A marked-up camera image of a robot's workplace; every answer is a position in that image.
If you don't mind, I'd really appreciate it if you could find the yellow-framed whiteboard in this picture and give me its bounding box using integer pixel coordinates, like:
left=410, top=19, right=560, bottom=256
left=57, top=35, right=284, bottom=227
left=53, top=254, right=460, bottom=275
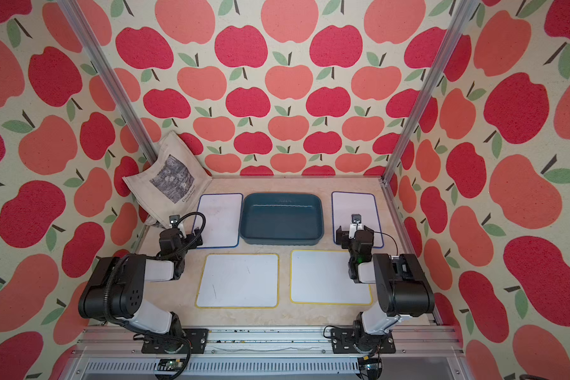
left=196, top=253, right=280, bottom=309
left=290, top=250, right=373, bottom=306

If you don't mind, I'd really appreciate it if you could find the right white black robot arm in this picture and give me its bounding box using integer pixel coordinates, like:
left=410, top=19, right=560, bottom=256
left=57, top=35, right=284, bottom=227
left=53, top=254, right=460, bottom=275
left=329, top=225, right=435, bottom=356

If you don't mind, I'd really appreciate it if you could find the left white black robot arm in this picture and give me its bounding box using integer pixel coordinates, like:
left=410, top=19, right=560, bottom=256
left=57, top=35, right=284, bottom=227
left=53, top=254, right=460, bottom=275
left=79, top=228, right=208, bottom=355

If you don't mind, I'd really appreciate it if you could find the right blue-framed whiteboard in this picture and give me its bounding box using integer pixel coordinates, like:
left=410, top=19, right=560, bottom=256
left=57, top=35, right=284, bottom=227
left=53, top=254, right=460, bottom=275
left=332, top=192, right=384, bottom=249

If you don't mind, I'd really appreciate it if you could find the blue-framed whiteboard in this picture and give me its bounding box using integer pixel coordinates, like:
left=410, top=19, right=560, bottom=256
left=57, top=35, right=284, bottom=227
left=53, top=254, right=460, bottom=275
left=197, top=193, right=243, bottom=250
left=332, top=192, right=384, bottom=249

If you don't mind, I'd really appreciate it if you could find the left blue-framed whiteboard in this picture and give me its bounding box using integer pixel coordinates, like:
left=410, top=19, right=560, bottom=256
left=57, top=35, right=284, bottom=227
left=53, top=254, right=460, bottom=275
left=197, top=193, right=243, bottom=250

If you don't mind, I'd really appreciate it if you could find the teal plastic storage box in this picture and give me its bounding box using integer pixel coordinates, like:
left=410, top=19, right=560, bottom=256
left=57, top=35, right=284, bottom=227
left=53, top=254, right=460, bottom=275
left=239, top=193, right=325, bottom=245

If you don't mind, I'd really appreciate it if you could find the beige printed canvas bag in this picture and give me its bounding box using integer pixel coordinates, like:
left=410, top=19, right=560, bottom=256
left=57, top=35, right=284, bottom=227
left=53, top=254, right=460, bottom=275
left=123, top=131, right=212, bottom=229

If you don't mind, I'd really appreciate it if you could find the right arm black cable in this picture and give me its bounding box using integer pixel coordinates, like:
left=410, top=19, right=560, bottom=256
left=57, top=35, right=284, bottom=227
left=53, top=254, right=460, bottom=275
left=372, top=231, right=400, bottom=257

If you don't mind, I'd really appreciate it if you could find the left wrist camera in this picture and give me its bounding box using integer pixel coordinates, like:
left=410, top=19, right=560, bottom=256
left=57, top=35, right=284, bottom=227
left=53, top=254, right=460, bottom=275
left=169, top=215, right=180, bottom=228

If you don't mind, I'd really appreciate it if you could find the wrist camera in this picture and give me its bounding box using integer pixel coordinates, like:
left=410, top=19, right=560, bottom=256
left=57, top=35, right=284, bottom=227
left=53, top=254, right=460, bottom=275
left=351, top=214, right=363, bottom=226
left=169, top=215, right=180, bottom=228

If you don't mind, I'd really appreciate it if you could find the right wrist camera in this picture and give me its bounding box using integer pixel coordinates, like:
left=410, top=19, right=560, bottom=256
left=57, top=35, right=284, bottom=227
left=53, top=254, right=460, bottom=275
left=351, top=214, right=363, bottom=226

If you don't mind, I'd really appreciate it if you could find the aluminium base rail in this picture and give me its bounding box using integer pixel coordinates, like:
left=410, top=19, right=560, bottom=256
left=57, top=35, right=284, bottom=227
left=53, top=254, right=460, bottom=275
left=55, top=326, right=473, bottom=379

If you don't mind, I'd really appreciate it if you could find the left aluminium frame post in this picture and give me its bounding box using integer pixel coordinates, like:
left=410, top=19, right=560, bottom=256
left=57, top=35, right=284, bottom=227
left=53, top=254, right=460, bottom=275
left=57, top=0, right=158, bottom=163

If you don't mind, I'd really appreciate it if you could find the aluminium frame post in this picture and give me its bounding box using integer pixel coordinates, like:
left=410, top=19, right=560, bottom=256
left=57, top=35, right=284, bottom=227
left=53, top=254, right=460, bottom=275
left=57, top=0, right=158, bottom=163
left=381, top=0, right=480, bottom=187

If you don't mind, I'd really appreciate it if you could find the right aluminium frame post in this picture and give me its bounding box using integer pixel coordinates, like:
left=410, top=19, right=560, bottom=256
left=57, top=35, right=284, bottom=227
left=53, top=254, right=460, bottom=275
left=381, top=0, right=480, bottom=187

